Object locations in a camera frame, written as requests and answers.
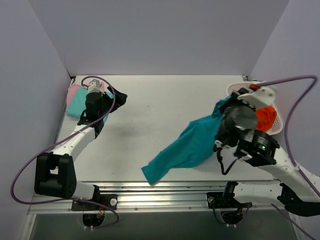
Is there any teal t shirt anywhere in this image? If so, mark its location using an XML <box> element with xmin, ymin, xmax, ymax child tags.
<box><xmin>141</xmin><ymin>97</ymin><xmax>229</xmax><ymax>185</ymax></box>

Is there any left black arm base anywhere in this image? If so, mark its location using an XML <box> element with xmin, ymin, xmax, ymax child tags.
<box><xmin>71</xmin><ymin>194</ymin><xmax>118</xmax><ymax>212</ymax></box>

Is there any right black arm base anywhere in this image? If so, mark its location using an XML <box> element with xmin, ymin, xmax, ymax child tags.
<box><xmin>206</xmin><ymin>191</ymin><xmax>253</xmax><ymax>209</ymax></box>

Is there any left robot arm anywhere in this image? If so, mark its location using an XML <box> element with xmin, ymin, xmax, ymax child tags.
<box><xmin>34</xmin><ymin>86</ymin><xmax>128</xmax><ymax>210</ymax></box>

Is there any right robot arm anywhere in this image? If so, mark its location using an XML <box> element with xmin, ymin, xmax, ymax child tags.
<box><xmin>213</xmin><ymin>88</ymin><xmax>320</xmax><ymax>217</ymax></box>

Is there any folded mint t shirt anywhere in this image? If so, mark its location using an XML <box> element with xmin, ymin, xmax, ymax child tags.
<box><xmin>65</xmin><ymin>86</ymin><xmax>113</xmax><ymax>123</ymax></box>

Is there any orange t shirt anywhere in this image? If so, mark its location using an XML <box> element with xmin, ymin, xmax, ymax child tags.
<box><xmin>255</xmin><ymin>105</ymin><xmax>277</xmax><ymax>132</ymax></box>

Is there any folded pink t shirt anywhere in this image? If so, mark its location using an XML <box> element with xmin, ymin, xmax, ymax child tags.
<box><xmin>66</xmin><ymin>83</ymin><xmax>89</xmax><ymax>107</ymax></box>

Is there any white plastic basket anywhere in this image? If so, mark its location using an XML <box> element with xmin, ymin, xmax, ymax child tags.
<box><xmin>226</xmin><ymin>81</ymin><xmax>284</xmax><ymax>135</ymax></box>

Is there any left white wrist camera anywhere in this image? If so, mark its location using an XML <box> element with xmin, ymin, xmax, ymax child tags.
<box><xmin>87</xmin><ymin>79</ymin><xmax>104</xmax><ymax>94</ymax></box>

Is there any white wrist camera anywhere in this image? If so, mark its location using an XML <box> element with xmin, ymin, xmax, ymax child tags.
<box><xmin>87</xmin><ymin>79</ymin><xmax>104</xmax><ymax>94</ymax></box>
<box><xmin>237</xmin><ymin>86</ymin><xmax>277</xmax><ymax>110</ymax></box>

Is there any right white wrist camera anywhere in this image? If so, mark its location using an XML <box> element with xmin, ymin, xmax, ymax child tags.
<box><xmin>237</xmin><ymin>86</ymin><xmax>277</xmax><ymax>110</ymax></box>

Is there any black loop cable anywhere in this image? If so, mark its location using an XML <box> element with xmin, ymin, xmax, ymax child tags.
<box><xmin>216</xmin><ymin>147</ymin><xmax>241</xmax><ymax>176</ymax></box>

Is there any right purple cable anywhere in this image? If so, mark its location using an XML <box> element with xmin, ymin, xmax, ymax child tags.
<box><xmin>249</xmin><ymin>74</ymin><xmax>320</xmax><ymax>240</ymax></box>

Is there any purple cable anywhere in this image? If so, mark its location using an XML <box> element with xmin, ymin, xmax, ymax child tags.
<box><xmin>249</xmin><ymin>74</ymin><xmax>320</xmax><ymax>240</ymax></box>
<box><xmin>10</xmin><ymin>75</ymin><xmax>120</xmax><ymax>229</ymax></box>

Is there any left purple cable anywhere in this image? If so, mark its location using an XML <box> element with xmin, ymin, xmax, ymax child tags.
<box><xmin>10</xmin><ymin>75</ymin><xmax>120</xmax><ymax>229</ymax></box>

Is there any aluminium rail frame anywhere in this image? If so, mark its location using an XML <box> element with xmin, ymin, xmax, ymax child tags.
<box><xmin>28</xmin><ymin>180</ymin><xmax>280</xmax><ymax>214</ymax></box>

